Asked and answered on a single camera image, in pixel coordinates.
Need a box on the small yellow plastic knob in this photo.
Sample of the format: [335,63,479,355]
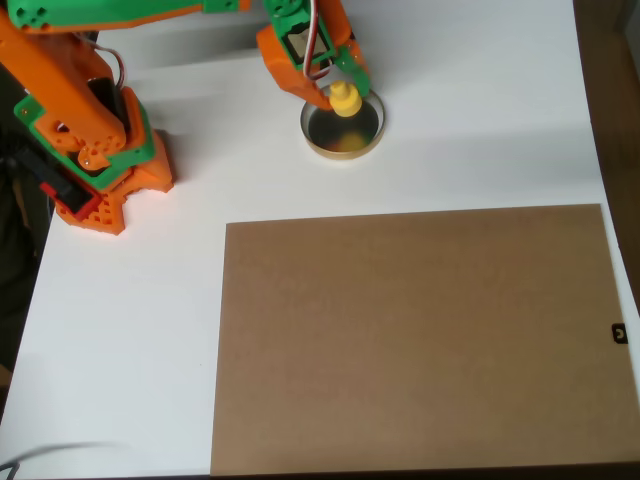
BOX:
[328,80,363,119]

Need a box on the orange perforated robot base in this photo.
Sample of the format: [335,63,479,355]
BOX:
[52,129,176,237]

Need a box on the round dish with dark bottom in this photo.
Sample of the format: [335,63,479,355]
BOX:
[299,88,387,162]

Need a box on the black and red table clamp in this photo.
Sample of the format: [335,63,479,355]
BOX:
[9,144,104,219]

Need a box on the brown fibreboard panel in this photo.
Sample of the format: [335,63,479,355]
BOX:
[209,203,640,476]

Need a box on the grey cable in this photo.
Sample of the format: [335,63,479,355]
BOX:
[0,440,121,480]

